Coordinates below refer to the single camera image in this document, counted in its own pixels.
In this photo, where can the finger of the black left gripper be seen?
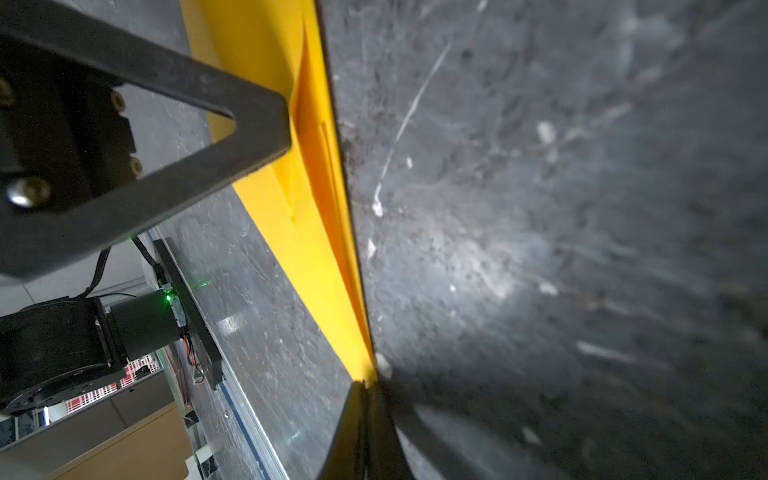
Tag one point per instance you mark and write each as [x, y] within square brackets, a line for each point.
[150, 150]

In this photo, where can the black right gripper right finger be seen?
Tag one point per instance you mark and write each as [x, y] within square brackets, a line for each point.
[385, 456]

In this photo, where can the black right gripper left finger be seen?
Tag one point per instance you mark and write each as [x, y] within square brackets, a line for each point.
[346, 458]

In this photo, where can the yellow square paper sheet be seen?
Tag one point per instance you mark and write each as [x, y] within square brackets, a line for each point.
[299, 202]

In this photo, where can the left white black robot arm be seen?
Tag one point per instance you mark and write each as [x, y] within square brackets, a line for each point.
[58, 349]

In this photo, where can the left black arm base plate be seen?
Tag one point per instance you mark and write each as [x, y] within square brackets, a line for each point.
[203, 349]

